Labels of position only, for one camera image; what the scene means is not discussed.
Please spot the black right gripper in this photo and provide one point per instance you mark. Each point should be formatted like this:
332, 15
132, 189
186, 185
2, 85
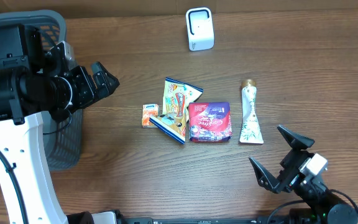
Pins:
291, 162

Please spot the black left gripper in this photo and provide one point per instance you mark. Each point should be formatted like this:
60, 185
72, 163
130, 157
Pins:
89, 90

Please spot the white tube gold cap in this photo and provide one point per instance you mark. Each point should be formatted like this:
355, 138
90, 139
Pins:
250, 130

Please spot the orange white tissue pack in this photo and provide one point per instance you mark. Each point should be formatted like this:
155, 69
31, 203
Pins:
148, 111

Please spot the yellow snack bag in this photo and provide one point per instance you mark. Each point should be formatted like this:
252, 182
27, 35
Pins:
177, 96

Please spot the red purple pad package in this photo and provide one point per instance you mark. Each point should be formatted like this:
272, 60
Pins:
210, 122

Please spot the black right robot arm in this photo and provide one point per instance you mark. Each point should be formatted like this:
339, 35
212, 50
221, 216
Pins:
302, 174

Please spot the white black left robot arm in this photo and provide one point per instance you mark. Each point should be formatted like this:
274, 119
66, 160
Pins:
34, 80

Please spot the white barcode scanner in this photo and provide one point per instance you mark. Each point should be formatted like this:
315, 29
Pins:
199, 24

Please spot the grey plastic shopping basket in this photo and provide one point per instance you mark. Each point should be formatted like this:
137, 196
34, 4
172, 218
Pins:
62, 149

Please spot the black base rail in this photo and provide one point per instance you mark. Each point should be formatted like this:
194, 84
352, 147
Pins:
258, 220

